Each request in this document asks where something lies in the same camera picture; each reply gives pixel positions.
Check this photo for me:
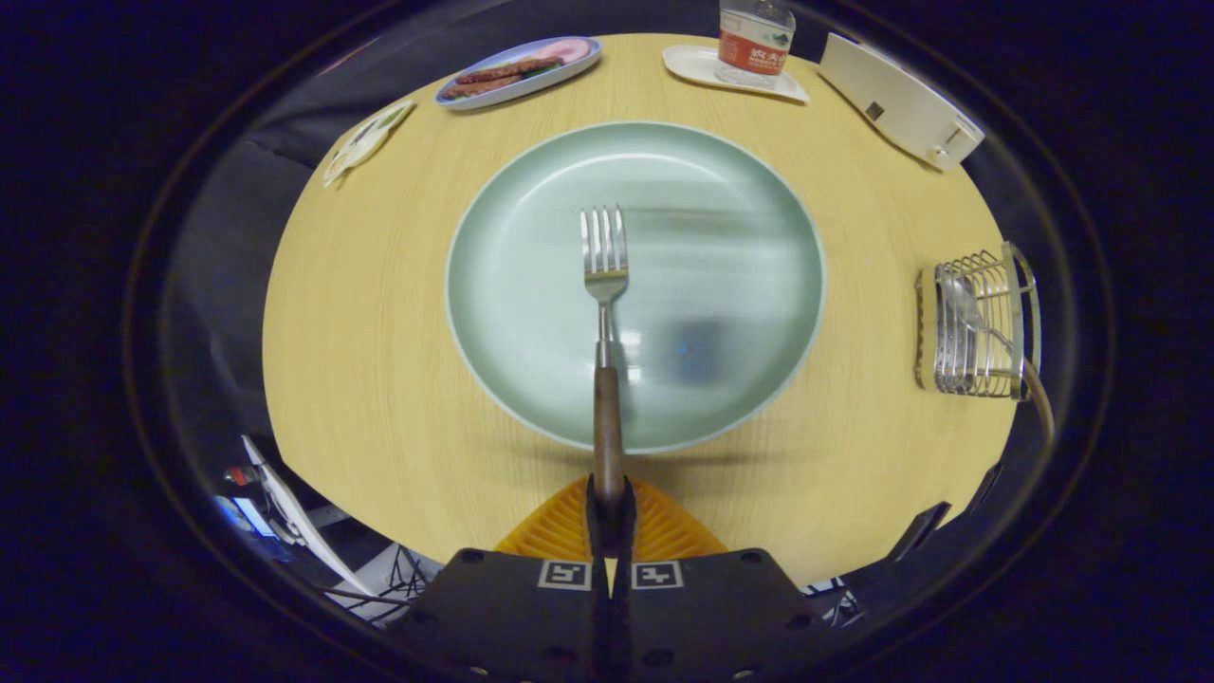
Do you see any clear water bottle red cap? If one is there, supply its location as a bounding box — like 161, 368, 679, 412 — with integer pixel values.
717, 0, 797, 90

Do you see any white panel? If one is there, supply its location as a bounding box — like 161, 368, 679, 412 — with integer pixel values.
240, 434, 373, 597

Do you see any metal spoon wooden handle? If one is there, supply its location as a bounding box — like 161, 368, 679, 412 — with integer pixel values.
939, 273, 1057, 445

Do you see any white toaster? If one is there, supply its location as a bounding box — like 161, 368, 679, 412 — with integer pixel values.
818, 32, 986, 173

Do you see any white square coaster tray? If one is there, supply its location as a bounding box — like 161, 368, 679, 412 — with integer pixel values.
662, 45, 811, 104

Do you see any small wire drain basket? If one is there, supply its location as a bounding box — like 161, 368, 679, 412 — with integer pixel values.
914, 241, 1042, 400

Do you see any glowing blue screen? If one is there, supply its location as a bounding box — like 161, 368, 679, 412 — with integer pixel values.
220, 463, 281, 542

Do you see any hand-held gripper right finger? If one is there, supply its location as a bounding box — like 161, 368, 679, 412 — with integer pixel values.
609, 474, 836, 683

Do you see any colourful plate with food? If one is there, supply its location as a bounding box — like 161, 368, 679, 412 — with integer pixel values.
434, 36, 603, 112

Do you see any light green plate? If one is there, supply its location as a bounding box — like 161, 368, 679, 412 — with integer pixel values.
445, 120, 827, 455

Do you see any white divided sauce dish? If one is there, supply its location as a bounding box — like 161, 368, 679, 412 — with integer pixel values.
322, 99, 416, 187

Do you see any metal fork wooden handle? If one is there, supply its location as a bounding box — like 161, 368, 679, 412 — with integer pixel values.
580, 205, 630, 508

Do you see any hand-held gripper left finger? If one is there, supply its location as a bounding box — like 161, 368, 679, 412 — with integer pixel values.
389, 474, 613, 683

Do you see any black table clamp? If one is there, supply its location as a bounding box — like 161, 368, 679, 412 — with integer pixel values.
967, 462, 1004, 518
892, 501, 952, 563

